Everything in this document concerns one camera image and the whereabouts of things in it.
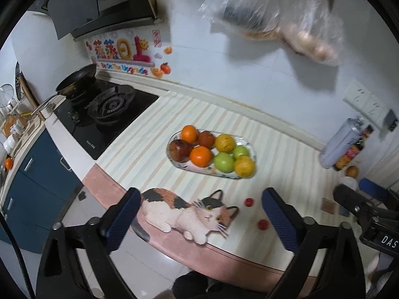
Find black gas stove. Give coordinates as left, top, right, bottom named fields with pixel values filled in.
left=53, top=79, right=160, bottom=160

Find dish rack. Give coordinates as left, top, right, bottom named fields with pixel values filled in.
left=0, top=62, right=44, bottom=138

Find white wall socket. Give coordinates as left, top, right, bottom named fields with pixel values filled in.
left=343, top=79, right=371, bottom=111
left=363, top=95, right=386, bottom=119

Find cat-shaped mat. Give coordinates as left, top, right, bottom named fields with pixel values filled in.
left=130, top=188, right=240, bottom=245

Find blue kitchen cabinet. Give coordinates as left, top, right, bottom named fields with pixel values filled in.
left=0, top=129, right=83, bottom=254

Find black range hood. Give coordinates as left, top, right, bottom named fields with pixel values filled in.
left=37, top=0, right=164, bottom=41

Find green apple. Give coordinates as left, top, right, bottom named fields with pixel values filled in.
left=233, top=145, right=251, bottom=159
left=213, top=152, right=235, bottom=173

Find orange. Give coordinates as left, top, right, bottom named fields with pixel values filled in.
left=181, top=125, right=199, bottom=144
left=190, top=146, right=213, bottom=167

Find dark sauce bottle yellow label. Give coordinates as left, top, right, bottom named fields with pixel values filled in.
left=335, top=145, right=364, bottom=171

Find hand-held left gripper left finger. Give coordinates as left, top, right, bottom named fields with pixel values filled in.
left=35, top=187, right=142, bottom=299

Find yellow citrus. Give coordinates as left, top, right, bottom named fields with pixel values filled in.
left=234, top=156, right=256, bottom=178
left=215, top=134, right=235, bottom=152

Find striped counter mat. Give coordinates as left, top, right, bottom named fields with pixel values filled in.
left=95, top=95, right=346, bottom=267

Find small reddish brown apple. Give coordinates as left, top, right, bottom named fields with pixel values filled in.
left=198, top=131, right=216, bottom=149

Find floral oval plate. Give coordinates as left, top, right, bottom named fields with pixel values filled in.
left=167, top=130, right=258, bottom=179

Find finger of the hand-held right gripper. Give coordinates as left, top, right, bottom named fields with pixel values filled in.
left=333, top=184, right=376, bottom=223
left=358, top=178, right=399, bottom=207

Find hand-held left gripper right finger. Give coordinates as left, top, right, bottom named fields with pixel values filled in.
left=261, top=187, right=367, bottom=299

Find clear plastic bag of onions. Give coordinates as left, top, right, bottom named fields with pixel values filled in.
left=274, top=0, right=345, bottom=67

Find person's dark fuzzy clothing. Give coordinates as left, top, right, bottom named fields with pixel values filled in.
left=173, top=271, right=281, bottom=299

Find grey gas canister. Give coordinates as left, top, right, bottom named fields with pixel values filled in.
left=318, top=118, right=365, bottom=169

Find black frying pan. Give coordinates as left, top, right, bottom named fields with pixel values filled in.
left=29, top=63, right=98, bottom=117

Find clear plastic bag dark contents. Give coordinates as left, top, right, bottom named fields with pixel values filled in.
left=199, top=0, right=281, bottom=41

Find metal strainer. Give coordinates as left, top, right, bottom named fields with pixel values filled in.
left=0, top=84, right=14, bottom=108

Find dark grey plug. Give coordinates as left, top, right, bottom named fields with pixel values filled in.
left=382, top=109, right=398, bottom=131

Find large dark brown apple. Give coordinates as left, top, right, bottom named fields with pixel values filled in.
left=169, top=139, right=194, bottom=163

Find person's right forearm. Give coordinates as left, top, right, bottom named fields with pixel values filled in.
left=365, top=252, right=399, bottom=299

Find colourful wall sticker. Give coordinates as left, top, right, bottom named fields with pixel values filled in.
left=84, top=29, right=173, bottom=78

